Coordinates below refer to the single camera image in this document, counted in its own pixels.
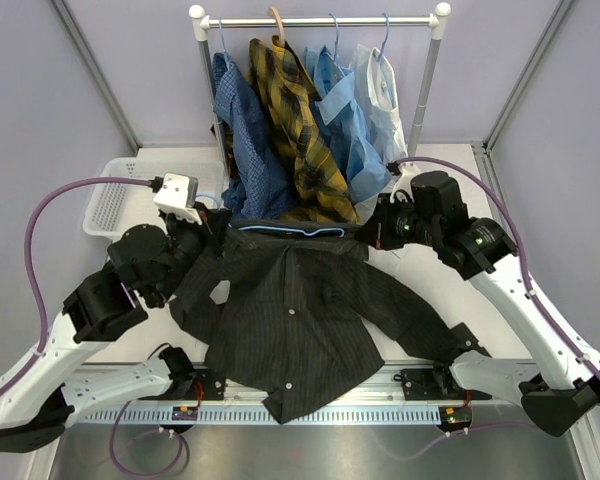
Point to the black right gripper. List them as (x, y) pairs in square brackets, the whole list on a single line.
[(379, 232)]

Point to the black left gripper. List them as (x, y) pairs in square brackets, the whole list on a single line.
[(210, 232)]

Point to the dark pinstriped shirt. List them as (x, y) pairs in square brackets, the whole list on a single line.
[(274, 311)]

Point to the white shirt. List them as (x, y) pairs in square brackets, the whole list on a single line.
[(377, 136)]

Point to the blue hanger of white shirt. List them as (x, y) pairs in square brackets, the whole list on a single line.
[(384, 35)]

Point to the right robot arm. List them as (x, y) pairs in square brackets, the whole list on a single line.
[(563, 383)]

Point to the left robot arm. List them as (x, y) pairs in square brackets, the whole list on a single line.
[(143, 270)]

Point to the light blue shirt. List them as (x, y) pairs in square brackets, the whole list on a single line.
[(343, 126)]

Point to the blue checked shirt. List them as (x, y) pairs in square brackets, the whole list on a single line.
[(262, 190)]

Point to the yellow plaid shirt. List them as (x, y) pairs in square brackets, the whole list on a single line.
[(286, 94)]

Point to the wooden hanger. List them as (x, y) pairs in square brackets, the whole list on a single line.
[(275, 15)]

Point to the blue hanger of checked shirt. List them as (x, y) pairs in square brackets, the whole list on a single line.
[(223, 42)]

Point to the white plastic laundry basket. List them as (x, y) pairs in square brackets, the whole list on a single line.
[(115, 208)]

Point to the clothes rack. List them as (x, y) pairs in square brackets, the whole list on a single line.
[(436, 21)]

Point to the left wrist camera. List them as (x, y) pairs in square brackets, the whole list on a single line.
[(177, 196)]

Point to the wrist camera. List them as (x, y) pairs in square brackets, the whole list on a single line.
[(177, 196), (403, 172)]

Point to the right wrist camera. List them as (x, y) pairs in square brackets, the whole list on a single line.
[(403, 172)]

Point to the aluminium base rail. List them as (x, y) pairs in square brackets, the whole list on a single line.
[(394, 395)]

